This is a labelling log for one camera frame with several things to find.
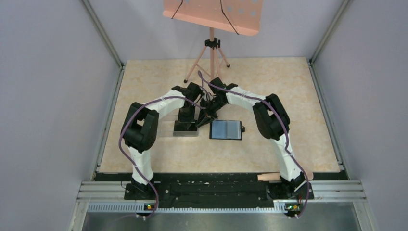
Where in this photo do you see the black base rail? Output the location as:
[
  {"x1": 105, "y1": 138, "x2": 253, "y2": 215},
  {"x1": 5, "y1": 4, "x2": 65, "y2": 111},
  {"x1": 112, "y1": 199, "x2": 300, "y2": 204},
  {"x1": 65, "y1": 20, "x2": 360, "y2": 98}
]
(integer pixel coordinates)
[{"x1": 78, "y1": 171, "x2": 365, "y2": 213}]

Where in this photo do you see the pink toy microphone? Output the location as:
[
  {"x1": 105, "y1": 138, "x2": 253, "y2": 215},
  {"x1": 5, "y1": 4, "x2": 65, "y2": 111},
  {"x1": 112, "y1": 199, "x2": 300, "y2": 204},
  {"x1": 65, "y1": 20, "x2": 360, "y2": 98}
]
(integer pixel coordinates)
[{"x1": 257, "y1": 171, "x2": 315, "y2": 182}]

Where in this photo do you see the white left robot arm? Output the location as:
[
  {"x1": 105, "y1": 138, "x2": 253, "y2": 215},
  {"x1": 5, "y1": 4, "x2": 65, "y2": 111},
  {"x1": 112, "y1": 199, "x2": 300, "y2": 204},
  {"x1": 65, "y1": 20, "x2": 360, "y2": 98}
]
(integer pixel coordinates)
[{"x1": 118, "y1": 83, "x2": 203, "y2": 199}]

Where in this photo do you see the black leather card holder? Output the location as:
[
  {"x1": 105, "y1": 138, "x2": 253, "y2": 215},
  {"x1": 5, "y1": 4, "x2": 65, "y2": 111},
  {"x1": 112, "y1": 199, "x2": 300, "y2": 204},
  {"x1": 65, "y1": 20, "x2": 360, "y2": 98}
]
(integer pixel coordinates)
[{"x1": 209, "y1": 120, "x2": 245, "y2": 140}]

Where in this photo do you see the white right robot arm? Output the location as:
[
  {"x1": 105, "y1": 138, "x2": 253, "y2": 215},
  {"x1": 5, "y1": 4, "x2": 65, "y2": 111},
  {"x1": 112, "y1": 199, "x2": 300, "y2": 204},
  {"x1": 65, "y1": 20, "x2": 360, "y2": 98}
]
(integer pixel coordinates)
[{"x1": 197, "y1": 77, "x2": 311, "y2": 198}]

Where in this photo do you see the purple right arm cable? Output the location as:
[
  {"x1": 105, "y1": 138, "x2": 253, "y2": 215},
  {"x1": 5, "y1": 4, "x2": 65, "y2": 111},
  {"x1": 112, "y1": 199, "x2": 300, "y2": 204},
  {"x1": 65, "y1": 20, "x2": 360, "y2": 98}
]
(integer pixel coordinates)
[{"x1": 197, "y1": 70, "x2": 310, "y2": 219}]

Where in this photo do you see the clear acrylic tray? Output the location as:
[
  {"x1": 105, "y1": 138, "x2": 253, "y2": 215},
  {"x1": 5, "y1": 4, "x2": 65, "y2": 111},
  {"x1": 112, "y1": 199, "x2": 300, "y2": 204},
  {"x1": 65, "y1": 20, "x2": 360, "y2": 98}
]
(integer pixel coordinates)
[{"x1": 157, "y1": 114, "x2": 199, "y2": 138}]

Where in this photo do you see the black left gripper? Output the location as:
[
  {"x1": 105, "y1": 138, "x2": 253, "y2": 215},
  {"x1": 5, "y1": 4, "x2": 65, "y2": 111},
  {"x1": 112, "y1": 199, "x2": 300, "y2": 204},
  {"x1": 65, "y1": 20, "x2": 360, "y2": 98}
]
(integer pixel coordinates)
[{"x1": 178, "y1": 104, "x2": 196, "y2": 129}]

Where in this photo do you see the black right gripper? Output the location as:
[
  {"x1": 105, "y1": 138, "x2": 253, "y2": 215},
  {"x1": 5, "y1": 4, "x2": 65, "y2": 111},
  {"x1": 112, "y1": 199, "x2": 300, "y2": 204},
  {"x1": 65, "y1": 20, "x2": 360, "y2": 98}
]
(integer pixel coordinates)
[{"x1": 196, "y1": 98, "x2": 226, "y2": 128}]

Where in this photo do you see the pink music stand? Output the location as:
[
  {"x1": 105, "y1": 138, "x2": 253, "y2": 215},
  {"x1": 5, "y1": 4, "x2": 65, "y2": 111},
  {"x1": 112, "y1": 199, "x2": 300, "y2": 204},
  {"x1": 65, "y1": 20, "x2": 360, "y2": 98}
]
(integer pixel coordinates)
[{"x1": 163, "y1": 0, "x2": 264, "y2": 83}]

